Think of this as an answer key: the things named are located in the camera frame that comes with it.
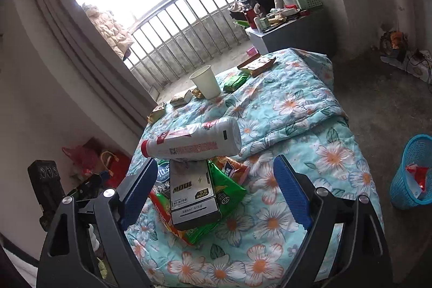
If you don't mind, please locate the green snack packet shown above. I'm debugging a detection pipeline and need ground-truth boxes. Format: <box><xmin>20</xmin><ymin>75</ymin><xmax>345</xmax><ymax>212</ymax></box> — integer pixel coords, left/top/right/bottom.
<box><xmin>153</xmin><ymin>160</ymin><xmax>247</xmax><ymax>245</ymax></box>

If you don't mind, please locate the white bottle with red cap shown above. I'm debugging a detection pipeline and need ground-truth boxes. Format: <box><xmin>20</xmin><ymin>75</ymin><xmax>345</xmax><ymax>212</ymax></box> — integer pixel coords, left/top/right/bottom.
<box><xmin>141</xmin><ymin>117</ymin><xmax>242</xmax><ymax>161</ymax></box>

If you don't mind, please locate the black cable tangle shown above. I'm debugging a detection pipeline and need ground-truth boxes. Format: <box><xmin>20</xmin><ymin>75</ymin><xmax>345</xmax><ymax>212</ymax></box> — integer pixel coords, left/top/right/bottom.
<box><xmin>405</xmin><ymin>52</ymin><xmax>432</xmax><ymax>86</ymax></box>

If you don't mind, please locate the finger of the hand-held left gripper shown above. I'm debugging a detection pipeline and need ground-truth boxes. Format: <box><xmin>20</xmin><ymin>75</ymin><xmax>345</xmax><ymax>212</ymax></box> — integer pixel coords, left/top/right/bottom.
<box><xmin>71</xmin><ymin>172</ymin><xmax>111</xmax><ymax>199</ymax></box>

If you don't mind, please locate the floral turquoise blanket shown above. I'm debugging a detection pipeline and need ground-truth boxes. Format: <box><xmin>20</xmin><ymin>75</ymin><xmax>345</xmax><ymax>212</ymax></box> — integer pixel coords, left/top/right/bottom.
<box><xmin>126</xmin><ymin>48</ymin><xmax>385</xmax><ymax>288</ymax></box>

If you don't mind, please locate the brown flat snack box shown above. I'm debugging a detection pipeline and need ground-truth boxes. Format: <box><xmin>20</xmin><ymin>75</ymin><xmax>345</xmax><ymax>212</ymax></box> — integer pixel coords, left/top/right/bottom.
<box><xmin>238</xmin><ymin>57</ymin><xmax>276</xmax><ymax>77</ymax></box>

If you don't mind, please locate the black orange snack bag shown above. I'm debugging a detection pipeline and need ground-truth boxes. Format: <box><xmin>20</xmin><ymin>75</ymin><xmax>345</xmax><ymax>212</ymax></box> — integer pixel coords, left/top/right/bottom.
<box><xmin>380</xmin><ymin>31</ymin><xmax>407</xmax><ymax>61</ymax></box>

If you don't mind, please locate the olive brown snack packet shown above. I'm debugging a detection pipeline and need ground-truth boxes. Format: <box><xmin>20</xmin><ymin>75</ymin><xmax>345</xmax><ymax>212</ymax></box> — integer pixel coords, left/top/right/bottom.
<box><xmin>147</xmin><ymin>102</ymin><xmax>167</xmax><ymax>123</ymax></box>

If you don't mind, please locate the small green packet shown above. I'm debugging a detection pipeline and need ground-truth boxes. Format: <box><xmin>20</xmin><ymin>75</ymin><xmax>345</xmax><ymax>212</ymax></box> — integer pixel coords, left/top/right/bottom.
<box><xmin>223</xmin><ymin>75</ymin><xmax>248</xmax><ymax>93</ymax></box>

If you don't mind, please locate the blue snack packet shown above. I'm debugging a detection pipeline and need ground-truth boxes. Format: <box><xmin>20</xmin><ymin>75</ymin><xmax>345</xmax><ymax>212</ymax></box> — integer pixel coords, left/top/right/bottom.
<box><xmin>156</xmin><ymin>161</ymin><xmax>173</xmax><ymax>201</ymax></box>

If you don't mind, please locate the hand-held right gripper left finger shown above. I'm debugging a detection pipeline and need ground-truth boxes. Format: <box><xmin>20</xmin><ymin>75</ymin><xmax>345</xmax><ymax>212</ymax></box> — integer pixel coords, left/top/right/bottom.
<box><xmin>36</xmin><ymin>158</ymin><xmax>158</xmax><ymax>288</ymax></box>

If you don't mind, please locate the cream snack packet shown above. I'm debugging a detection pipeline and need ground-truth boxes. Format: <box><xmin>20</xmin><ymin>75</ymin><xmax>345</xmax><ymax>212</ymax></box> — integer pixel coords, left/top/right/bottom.
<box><xmin>170</xmin><ymin>90</ymin><xmax>192</xmax><ymax>106</ymax></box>

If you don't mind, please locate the orange snack packet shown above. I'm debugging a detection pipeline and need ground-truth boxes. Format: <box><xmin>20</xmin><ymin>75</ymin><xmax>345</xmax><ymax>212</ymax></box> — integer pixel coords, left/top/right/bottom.
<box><xmin>211</xmin><ymin>156</ymin><xmax>250</xmax><ymax>187</ymax></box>

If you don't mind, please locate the grey cabinet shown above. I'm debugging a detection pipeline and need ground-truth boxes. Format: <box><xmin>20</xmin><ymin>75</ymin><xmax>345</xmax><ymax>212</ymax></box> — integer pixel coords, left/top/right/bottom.
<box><xmin>245</xmin><ymin>8</ymin><xmax>333</xmax><ymax>59</ymax></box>

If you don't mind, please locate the red mesh bag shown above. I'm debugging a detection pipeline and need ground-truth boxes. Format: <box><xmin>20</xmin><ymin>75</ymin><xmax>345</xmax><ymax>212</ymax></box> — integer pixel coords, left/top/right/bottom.
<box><xmin>62</xmin><ymin>140</ymin><xmax>102</xmax><ymax>177</ymax></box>

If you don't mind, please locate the red thermos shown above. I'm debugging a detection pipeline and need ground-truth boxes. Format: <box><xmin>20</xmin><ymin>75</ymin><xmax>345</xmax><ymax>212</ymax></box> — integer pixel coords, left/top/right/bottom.
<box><xmin>243</xmin><ymin>5</ymin><xmax>257</xmax><ymax>30</ymax></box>

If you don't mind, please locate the white paper cup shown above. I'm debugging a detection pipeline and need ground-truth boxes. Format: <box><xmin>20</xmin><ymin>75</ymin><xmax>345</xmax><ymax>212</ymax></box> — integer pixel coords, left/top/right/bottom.
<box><xmin>189</xmin><ymin>65</ymin><xmax>221</xmax><ymax>100</ymax></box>

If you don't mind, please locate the red snack packet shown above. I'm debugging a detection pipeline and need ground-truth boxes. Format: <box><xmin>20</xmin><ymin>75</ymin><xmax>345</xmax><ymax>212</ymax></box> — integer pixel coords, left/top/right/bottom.
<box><xmin>148</xmin><ymin>192</ymin><xmax>190</xmax><ymax>241</ymax></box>

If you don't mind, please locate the black white cardboard box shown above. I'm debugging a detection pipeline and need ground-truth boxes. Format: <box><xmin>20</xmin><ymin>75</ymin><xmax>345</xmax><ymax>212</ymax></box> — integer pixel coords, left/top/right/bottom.
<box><xmin>169</xmin><ymin>158</ymin><xmax>222</xmax><ymax>231</ymax></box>

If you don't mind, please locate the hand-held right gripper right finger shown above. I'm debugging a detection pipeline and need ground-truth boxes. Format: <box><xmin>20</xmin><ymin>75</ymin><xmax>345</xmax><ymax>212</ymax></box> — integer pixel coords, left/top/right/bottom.
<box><xmin>273</xmin><ymin>155</ymin><xmax>394</xmax><ymax>288</ymax></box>

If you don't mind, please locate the beige puffy jacket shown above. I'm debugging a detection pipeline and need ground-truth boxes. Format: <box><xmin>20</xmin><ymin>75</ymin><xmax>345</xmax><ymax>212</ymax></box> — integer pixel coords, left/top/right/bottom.
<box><xmin>83</xmin><ymin>3</ymin><xmax>135</xmax><ymax>61</ymax></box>

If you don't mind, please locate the red gift bag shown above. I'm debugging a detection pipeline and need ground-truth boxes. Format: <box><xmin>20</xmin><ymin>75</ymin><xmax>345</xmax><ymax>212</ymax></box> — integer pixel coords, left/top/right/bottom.
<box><xmin>99</xmin><ymin>150</ymin><xmax>130</xmax><ymax>189</ymax></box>

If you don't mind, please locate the grey curtain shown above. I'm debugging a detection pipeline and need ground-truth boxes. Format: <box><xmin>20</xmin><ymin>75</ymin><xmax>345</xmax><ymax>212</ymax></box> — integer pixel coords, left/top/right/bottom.
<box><xmin>29</xmin><ymin>0</ymin><xmax>159</xmax><ymax>130</ymax></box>

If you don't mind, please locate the blue plastic basket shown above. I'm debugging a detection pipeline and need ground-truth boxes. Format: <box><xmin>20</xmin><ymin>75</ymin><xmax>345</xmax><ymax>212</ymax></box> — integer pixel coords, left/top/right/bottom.
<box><xmin>390</xmin><ymin>134</ymin><xmax>432</xmax><ymax>210</ymax></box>

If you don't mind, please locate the red plastic bag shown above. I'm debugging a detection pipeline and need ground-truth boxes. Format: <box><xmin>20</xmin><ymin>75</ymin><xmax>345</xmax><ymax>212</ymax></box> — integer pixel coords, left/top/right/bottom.
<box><xmin>405</xmin><ymin>164</ymin><xmax>427</xmax><ymax>197</ymax></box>

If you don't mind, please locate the white power strip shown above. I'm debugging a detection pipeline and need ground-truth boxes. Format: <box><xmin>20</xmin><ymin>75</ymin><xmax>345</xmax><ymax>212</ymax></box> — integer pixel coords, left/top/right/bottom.
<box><xmin>381</xmin><ymin>50</ymin><xmax>432</xmax><ymax>83</ymax></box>

